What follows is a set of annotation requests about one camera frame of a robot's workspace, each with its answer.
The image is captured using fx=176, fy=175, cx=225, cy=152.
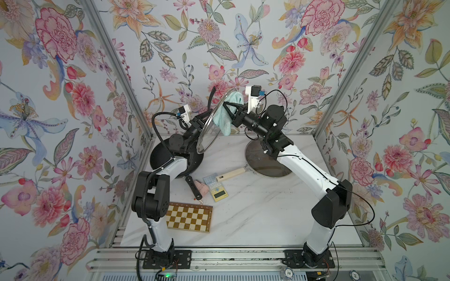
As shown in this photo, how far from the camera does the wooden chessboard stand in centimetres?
82

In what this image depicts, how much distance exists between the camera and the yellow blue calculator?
93 cm

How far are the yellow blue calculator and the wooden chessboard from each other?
2.7 inches

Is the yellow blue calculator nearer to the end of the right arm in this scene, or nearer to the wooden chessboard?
the wooden chessboard
